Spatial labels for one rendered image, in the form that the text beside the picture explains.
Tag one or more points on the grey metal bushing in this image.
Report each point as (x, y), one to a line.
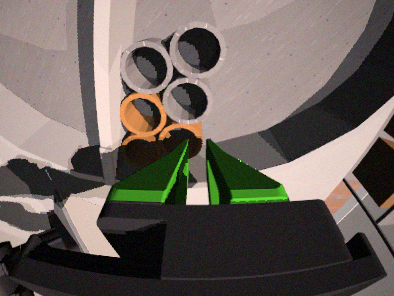
(203, 70)
(187, 114)
(132, 75)

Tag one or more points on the bronze bushing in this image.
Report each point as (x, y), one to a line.
(139, 123)
(137, 154)
(168, 142)

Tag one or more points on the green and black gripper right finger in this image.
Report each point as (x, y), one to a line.
(237, 182)

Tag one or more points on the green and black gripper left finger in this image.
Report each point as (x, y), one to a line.
(164, 180)

